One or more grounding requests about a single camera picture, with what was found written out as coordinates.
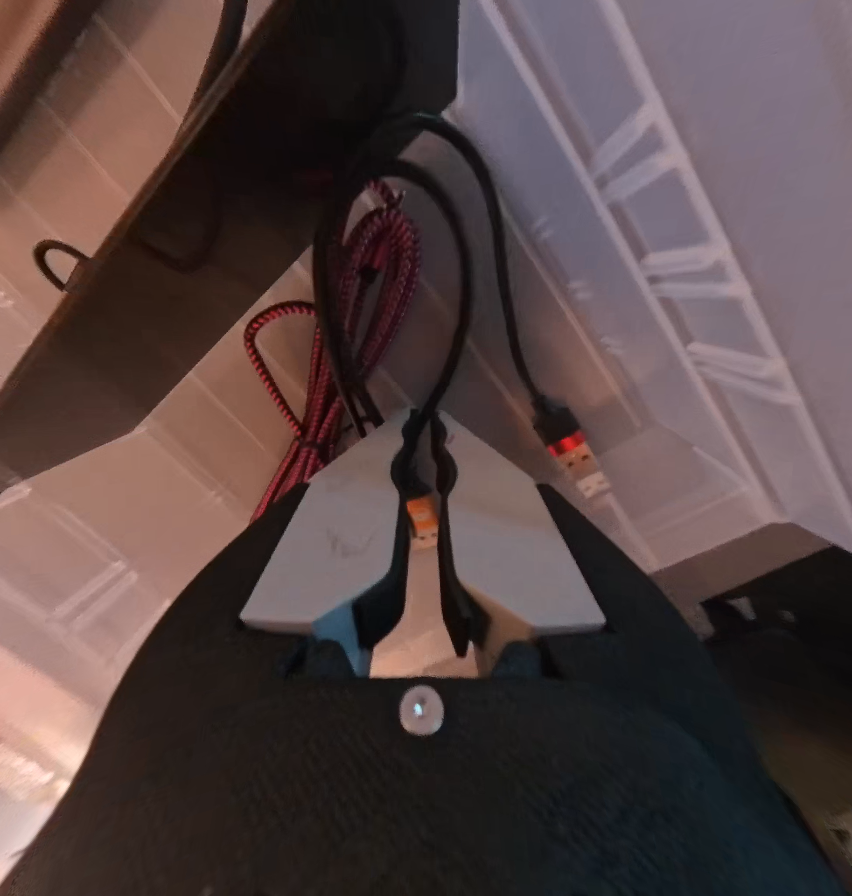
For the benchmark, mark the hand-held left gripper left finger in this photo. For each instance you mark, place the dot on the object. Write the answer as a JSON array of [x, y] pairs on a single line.
[[328, 539]]

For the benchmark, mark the clear plastic box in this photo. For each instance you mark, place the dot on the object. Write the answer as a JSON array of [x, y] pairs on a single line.
[[678, 210]]

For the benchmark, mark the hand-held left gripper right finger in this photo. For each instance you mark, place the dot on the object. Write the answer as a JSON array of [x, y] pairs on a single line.
[[524, 560]]

